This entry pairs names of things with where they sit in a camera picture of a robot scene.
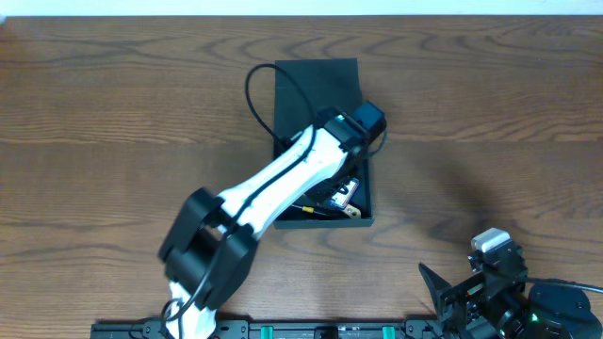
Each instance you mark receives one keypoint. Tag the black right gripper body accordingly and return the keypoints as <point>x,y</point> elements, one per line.
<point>476,292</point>

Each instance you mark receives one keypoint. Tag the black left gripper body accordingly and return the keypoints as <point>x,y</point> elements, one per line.
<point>327,192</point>

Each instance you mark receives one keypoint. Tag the blue precision screwdriver set case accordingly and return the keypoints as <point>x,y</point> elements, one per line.
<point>341,198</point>

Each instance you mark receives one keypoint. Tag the orange scraper wooden handle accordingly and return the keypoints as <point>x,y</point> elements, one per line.
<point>352,211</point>

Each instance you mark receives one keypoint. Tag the black yellow screwdriver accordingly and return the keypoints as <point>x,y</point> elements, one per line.
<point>318,212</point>

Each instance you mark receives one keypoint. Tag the black gift box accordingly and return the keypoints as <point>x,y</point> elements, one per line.
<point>326,82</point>

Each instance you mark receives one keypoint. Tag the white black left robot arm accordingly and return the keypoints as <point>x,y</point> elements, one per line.
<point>209,250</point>

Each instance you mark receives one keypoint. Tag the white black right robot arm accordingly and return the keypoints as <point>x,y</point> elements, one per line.
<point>556,310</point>

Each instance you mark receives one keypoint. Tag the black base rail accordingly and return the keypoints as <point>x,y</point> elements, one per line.
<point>151,328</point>

